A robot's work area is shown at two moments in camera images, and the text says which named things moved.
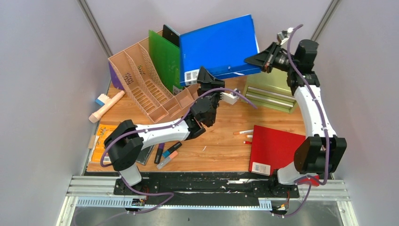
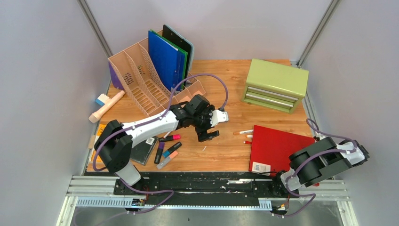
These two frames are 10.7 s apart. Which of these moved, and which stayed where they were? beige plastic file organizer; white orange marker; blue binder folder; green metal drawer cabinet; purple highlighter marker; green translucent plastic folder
Moved: green translucent plastic folder; blue binder folder
Stayed: purple highlighter marker; beige plastic file organizer; white orange marker; green metal drawer cabinet
